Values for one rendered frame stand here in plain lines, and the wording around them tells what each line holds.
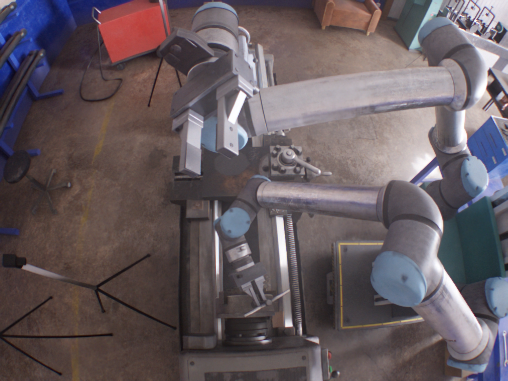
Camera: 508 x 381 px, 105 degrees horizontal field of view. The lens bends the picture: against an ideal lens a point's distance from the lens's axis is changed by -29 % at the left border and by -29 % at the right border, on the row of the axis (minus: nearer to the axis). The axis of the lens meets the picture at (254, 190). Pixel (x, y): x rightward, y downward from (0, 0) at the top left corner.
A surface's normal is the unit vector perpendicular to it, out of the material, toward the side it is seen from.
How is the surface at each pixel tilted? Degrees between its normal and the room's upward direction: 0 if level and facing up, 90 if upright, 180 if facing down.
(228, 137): 49
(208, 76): 41
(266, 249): 0
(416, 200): 35
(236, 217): 13
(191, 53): 90
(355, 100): 54
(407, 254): 30
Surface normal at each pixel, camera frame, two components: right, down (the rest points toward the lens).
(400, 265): -0.45, -0.59
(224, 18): 0.49, -0.39
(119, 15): 0.04, -0.43
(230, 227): 0.18, -0.25
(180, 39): 0.06, 0.90
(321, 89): -0.15, -0.18
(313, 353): 0.74, -0.32
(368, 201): -0.75, -0.17
